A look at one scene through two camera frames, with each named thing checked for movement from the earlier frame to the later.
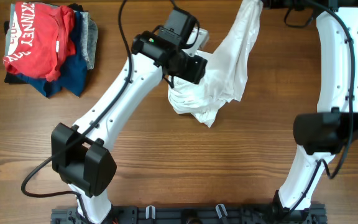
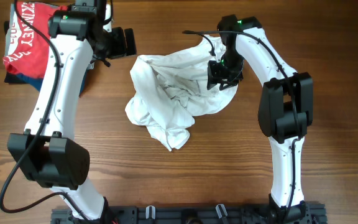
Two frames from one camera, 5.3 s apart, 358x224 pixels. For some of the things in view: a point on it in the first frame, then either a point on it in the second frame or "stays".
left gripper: x=194 y=71 → x=121 y=50
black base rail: x=197 y=214 stays
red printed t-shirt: x=41 y=40 stays
